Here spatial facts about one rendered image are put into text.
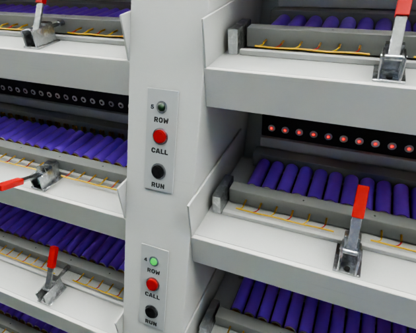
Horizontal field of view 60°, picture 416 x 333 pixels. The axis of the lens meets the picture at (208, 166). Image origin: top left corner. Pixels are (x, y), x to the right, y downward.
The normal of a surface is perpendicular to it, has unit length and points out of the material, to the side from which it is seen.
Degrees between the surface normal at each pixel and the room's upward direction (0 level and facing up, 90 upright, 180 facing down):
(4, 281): 20
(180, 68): 90
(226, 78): 110
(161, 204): 90
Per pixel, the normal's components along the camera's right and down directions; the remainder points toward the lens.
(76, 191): -0.05, -0.82
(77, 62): -0.39, 0.55
